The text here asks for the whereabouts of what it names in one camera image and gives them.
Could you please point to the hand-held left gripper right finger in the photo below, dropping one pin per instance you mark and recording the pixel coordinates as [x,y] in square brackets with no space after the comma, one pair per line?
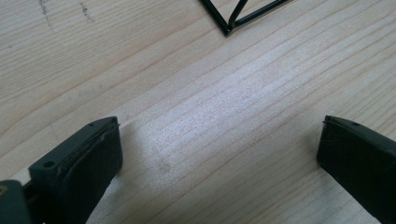
[361,161]

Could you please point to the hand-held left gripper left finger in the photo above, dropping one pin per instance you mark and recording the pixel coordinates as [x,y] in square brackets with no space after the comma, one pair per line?
[81,168]

